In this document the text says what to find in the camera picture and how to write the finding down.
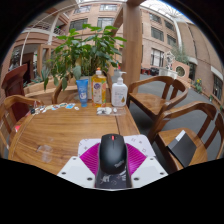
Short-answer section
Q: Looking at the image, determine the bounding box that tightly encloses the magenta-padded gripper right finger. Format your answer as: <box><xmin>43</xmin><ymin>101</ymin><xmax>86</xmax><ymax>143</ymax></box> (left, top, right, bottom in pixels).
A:
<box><xmin>125</xmin><ymin>143</ymin><xmax>169</xmax><ymax>188</ymax></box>

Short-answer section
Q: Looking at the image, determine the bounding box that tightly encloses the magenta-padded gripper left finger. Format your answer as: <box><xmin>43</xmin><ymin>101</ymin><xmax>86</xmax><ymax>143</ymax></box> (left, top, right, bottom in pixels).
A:
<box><xmin>57</xmin><ymin>143</ymin><xmax>102</xmax><ymax>188</ymax></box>

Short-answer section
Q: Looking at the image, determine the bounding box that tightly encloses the black computer mouse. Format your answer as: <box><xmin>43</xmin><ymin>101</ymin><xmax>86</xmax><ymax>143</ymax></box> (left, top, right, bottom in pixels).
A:
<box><xmin>98</xmin><ymin>133</ymin><xmax>128</xmax><ymax>176</ymax></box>

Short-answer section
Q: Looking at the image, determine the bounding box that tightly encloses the white grey printed mouse pad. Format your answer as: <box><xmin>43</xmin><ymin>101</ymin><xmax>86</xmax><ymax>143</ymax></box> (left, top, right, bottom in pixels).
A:
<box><xmin>77</xmin><ymin>134</ymin><xmax>157</xmax><ymax>190</ymax></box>

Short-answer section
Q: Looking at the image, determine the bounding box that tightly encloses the black notebook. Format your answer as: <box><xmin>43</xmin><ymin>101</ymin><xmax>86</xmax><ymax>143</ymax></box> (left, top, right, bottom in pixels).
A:
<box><xmin>167</xmin><ymin>129</ymin><xmax>198</xmax><ymax>168</ymax></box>

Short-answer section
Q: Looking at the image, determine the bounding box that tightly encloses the clear plastic wrapper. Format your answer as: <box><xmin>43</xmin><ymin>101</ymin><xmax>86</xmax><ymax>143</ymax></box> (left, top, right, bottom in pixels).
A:
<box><xmin>96</xmin><ymin>106</ymin><xmax>128</xmax><ymax>117</ymax></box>

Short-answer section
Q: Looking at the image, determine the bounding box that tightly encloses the wooden armchair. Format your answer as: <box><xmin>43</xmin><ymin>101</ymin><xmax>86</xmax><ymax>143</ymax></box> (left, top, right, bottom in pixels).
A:
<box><xmin>126</xmin><ymin>75</ymin><xmax>189</xmax><ymax>123</ymax></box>
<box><xmin>147</xmin><ymin>101</ymin><xmax>224</xmax><ymax>174</ymax></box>
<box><xmin>0</xmin><ymin>94</ymin><xmax>44</xmax><ymax>158</ymax></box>
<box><xmin>51</xmin><ymin>74</ymin><xmax>81</xmax><ymax>104</ymax></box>

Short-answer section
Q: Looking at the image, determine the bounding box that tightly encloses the blue squeeze tube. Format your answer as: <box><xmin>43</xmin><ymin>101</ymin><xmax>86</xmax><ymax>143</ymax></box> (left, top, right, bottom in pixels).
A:
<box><xmin>75</xmin><ymin>78</ymin><xmax>90</xmax><ymax>108</ymax></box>

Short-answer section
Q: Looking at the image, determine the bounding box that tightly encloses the white pump bottle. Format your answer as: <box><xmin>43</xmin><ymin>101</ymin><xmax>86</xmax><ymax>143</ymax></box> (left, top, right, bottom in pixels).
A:
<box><xmin>111</xmin><ymin>70</ymin><xmax>129</xmax><ymax>108</ymax></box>

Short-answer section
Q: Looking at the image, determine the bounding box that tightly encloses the yellow liquid bottle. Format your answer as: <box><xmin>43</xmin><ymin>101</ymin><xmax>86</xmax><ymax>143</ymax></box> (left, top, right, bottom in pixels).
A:
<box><xmin>91</xmin><ymin>67</ymin><xmax>108</xmax><ymax>108</ymax></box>

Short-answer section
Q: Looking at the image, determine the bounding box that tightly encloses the spiky agave plant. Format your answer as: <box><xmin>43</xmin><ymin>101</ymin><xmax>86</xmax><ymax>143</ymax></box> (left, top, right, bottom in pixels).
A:
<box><xmin>31</xmin><ymin>65</ymin><xmax>52</xmax><ymax>84</ymax></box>

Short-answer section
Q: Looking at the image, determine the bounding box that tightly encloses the dark red wooden lectern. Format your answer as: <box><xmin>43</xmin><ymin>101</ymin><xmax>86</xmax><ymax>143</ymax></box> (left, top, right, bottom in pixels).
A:
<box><xmin>0</xmin><ymin>63</ymin><xmax>29</xmax><ymax>123</ymax></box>

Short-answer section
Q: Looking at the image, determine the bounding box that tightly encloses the green plant in white pot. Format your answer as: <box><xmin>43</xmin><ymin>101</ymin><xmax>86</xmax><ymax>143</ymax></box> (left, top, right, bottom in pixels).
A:
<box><xmin>43</xmin><ymin>23</ymin><xmax>128</xmax><ymax>92</ymax></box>

